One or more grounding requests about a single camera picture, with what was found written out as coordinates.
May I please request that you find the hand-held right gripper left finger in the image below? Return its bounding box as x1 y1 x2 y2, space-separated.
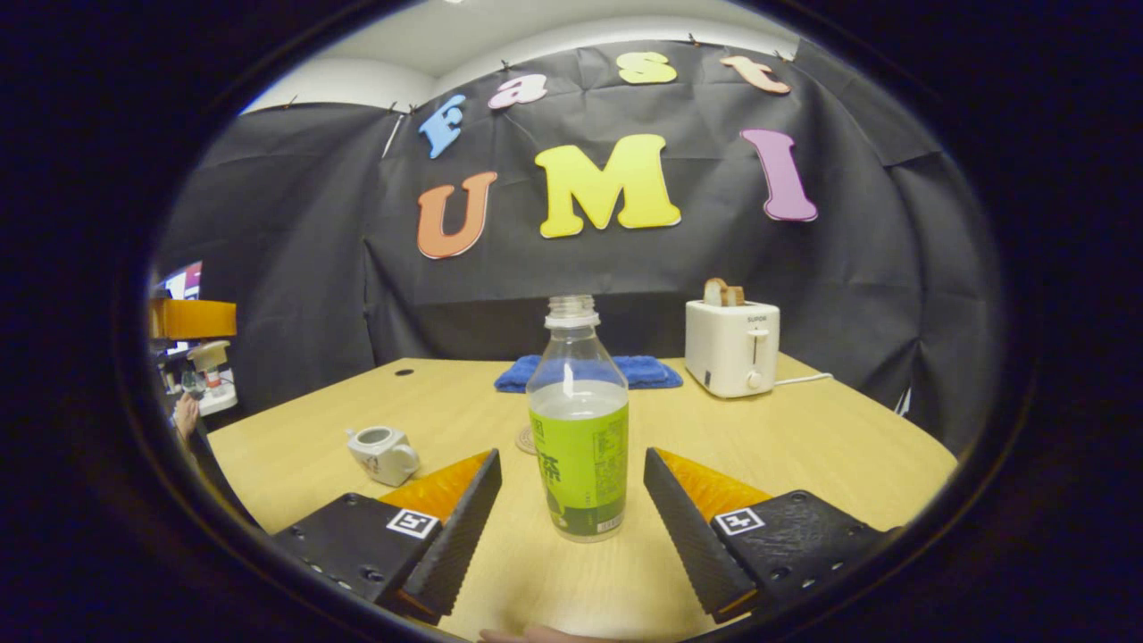
268 448 503 624

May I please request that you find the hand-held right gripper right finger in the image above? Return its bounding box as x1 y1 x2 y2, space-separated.
643 447 898 623

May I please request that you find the white floral teacup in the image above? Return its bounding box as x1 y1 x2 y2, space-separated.
346 426 421 487

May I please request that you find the green label water bottle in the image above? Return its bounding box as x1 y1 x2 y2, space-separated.
526 295 630 543

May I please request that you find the computer monitor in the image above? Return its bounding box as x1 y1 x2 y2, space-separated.
161 261 203 301

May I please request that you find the black backdrop cloth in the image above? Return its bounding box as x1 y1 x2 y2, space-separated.
152 38 1005 456

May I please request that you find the blue towel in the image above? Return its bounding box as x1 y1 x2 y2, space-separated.
494 355 684 394

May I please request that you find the white toaster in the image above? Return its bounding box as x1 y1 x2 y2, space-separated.
685 299 781 398

